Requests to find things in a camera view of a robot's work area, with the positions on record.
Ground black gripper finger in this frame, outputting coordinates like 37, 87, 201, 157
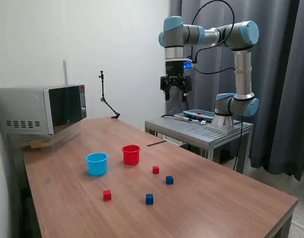
160, 75, 173, 101
179, 75, 193, 103

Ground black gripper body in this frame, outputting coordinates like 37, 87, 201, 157
165, 61, 186, 87

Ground robot teach pendant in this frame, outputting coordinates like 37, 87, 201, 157
183, 109, 214, 120

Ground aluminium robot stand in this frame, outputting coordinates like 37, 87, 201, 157
144, 116, 254, 176

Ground red plastic cup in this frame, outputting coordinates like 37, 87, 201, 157
121, 145, 141, 166

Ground grey curtain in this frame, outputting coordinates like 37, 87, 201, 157
165, 0, 304, 181

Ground blue plastic cup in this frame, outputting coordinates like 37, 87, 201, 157
85, 152, 109, 177

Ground silver microwave oven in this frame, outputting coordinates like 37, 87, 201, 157
0, 84, 88, 136

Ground wooden plank pieces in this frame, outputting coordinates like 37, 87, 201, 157
20, 140, 53, 151

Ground black pendant cable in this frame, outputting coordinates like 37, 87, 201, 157
160, 113, 203, 123

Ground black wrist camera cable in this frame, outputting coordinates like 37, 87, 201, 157
191, 0, 236, 75

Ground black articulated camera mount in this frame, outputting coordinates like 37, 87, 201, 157
98, 70, 121, 119

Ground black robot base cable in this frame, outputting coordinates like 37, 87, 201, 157
233, 115, 245, 172

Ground white floor cable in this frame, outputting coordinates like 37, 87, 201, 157
290, 219, 304, 231

